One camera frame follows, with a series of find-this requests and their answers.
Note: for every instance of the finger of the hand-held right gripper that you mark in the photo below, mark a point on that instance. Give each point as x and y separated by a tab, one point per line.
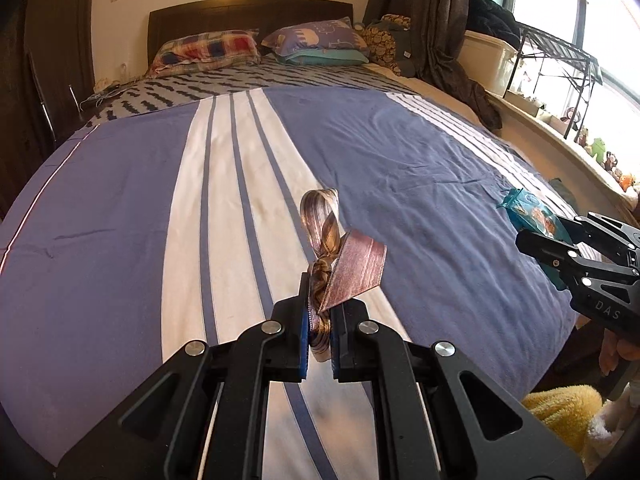
542	250
605	230

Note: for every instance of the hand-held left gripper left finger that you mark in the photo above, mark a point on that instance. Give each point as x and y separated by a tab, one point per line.
302	345

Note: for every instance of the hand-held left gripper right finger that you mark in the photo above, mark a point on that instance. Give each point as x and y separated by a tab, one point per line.
336	347

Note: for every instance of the teal snack packet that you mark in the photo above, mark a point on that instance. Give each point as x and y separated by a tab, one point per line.
530	215

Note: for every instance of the pink brown ribbon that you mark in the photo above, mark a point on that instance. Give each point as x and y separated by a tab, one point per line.
350	270

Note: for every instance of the person's right hand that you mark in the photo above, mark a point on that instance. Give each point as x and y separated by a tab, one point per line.
612	355

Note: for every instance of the green frog plush toy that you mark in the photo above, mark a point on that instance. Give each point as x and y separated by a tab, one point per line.
598	147

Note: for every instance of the yellow fluffy blanket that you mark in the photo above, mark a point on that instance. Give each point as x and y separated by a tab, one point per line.
560	405

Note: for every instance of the brown monkey plush toy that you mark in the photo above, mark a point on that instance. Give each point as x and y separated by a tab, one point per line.
573	116

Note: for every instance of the white plush cloth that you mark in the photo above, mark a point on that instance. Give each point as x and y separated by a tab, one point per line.
607	432

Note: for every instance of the blue white striped bedspread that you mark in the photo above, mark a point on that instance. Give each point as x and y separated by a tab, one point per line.
425	160

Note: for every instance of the black metal rack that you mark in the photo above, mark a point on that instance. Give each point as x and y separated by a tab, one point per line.
560	45

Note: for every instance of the white storage box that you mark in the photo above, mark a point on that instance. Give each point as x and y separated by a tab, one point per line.
487	60

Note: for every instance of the black jacket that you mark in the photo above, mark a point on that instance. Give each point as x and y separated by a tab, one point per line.
495	15

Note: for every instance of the dark brown curtain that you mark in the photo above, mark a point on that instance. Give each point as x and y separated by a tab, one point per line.
440	10

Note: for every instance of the brown patterned cushion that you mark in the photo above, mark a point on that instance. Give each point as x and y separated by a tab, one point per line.
380	42

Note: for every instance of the grey zigzag bed sheet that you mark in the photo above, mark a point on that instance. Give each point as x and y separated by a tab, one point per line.
175	90

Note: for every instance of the teal pillow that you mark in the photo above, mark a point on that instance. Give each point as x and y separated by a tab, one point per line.
325	57

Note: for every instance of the plaid pillow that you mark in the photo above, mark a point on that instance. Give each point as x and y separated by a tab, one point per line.
210	50

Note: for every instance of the purple printed pillow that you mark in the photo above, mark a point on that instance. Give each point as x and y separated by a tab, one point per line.
320	35

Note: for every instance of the dark wooden headboard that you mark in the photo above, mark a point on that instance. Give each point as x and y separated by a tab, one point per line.
250	12

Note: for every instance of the dark wooden wardrobe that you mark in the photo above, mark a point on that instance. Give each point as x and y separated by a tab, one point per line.
25	85

